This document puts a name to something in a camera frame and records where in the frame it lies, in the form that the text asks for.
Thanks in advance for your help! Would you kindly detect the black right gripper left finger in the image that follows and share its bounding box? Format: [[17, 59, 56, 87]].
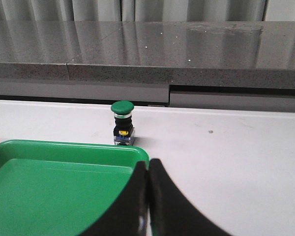
[[80, 161, 148, 236]]

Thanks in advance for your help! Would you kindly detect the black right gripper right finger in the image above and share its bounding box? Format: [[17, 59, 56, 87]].
[[148, 159, 229, 236]]

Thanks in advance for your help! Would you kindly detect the green mushroom push button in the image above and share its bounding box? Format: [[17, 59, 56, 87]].
[[111, 100, 135, 146]]

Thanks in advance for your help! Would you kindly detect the green plastic tray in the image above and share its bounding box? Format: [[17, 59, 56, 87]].
[[0, 140, 149, 236]]

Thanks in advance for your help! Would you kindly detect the grey stone counter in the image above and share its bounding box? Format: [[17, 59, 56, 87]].
[[0, 21, 295, 112]]

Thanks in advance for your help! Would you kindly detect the grey pleated curtain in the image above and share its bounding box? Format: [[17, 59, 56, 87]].
[[0, 0, 267, 22]]

